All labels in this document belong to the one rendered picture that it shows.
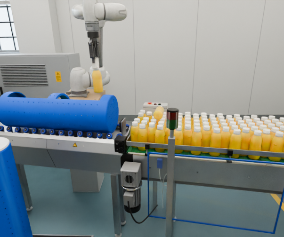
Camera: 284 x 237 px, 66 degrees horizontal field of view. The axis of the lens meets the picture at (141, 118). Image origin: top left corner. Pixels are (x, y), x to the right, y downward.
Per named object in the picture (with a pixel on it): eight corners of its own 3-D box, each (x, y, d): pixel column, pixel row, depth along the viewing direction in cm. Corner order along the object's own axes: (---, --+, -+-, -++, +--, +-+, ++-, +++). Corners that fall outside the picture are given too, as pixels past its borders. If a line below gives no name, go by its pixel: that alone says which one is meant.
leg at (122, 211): (120, 220, 206) (117, 161, 186) (126, 221, 205) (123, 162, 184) (118, 225, 201) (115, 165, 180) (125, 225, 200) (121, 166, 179)
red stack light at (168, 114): (166, 115, 118) (166, 109, 117) (178, 116, 117) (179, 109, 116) (165, 120, 112) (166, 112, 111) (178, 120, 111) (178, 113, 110)
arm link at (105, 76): (87, 83, 231) (107, 82, 240) (90, 90, 219) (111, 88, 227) (84, 2, 190) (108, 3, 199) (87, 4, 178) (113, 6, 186)
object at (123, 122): (123, 132, 169) (122, 117, 165) (126, 132, 169) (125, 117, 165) (119, 138, 160) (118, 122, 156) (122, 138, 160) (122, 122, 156)
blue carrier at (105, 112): (26, 118, 195) (18, 87, 184) (119, 123, 179) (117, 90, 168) (1, 132, 170) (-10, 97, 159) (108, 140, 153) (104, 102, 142)
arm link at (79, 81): (69, 88, 225) (67, 66, 216) (87, 86, 232) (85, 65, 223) (71, 92, 211) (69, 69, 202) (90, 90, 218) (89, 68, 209)
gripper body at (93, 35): (90, 31, 148) (91, 46, 151) (84, 31, 140) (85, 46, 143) (100, 31, 146) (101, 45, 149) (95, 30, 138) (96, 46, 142)
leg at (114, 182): (116, 232, 193) (111, 171, 173) (122, 233, 192) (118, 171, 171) (114, 237, 188) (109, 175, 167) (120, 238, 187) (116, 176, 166)
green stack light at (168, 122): (166, 124, 120) (166, 116, 118) (178, 125, 119) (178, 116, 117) (165, 129, 114) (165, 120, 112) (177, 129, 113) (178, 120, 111)
